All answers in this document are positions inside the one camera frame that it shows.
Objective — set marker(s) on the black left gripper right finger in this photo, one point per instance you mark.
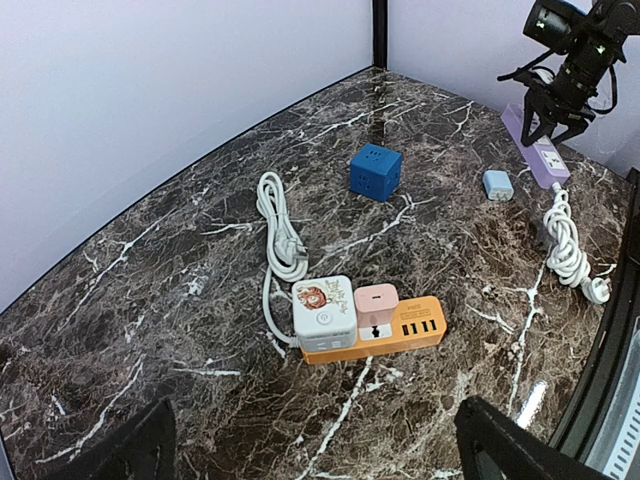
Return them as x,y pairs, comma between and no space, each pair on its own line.
492,446

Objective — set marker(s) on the orange power strip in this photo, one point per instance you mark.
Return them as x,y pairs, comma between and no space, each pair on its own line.
417,323

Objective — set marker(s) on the white cube socket adapter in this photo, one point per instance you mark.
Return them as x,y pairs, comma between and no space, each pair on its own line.
324,314

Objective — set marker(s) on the pink wall charger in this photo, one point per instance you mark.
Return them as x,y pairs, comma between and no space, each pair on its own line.
375,304

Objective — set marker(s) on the light blue wall charger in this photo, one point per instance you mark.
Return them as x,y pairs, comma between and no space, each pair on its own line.
497,185

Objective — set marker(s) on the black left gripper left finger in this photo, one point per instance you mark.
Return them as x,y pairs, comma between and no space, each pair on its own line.
142,448

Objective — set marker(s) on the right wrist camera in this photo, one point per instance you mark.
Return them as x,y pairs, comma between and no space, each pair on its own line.
539,73

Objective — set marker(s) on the blue cube socket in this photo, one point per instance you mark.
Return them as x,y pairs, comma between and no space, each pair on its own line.
375,172

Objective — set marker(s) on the purple power strip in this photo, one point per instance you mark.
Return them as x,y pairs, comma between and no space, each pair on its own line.
542,158

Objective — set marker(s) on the right black frame post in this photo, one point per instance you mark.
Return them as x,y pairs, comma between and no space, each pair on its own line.
380,33

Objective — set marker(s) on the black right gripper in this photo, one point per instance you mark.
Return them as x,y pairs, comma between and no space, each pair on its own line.
542,107

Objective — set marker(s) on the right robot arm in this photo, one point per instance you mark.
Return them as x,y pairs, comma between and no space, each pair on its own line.
574,81

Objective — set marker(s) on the white slotted cable duct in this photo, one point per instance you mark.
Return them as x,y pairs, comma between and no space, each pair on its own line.
623,462

